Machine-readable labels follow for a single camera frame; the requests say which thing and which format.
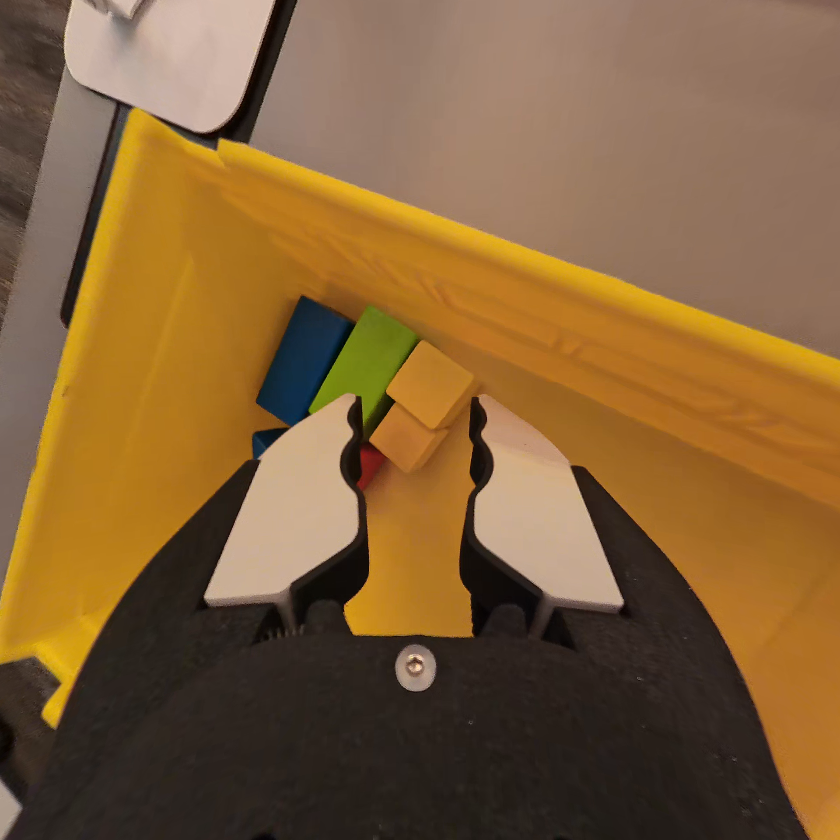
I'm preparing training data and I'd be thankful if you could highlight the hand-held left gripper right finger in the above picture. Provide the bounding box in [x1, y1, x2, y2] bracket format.
[461, 395, 624, 613]

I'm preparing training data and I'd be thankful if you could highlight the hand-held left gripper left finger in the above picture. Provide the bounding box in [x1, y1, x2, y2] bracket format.
[203, 394, 370, 608]

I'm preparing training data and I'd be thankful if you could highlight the red wooden cube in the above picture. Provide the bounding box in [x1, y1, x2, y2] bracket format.
[356, 443, 388, 492]

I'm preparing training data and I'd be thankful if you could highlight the yellow wooden cube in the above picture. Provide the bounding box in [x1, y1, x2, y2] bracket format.
[369, 402, 450, 475]
[386, 340, 476, 431]

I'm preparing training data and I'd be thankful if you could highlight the yellow plastic bin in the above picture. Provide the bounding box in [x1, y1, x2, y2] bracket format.
[0, 108, 840, 840]

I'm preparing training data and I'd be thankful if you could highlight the long dark blue wooden block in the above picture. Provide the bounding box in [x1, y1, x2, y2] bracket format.
[256, 295, 355, 427]

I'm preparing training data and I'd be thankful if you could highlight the long green wooden block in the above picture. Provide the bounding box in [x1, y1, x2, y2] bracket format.
[308, 305, 421, 434]

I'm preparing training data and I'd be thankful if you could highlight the black flat pad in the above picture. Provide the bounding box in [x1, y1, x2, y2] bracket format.
[60, 0, 299, 329]

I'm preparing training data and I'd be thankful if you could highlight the white board stand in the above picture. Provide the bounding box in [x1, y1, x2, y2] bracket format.
[63, 0, 277, 134]

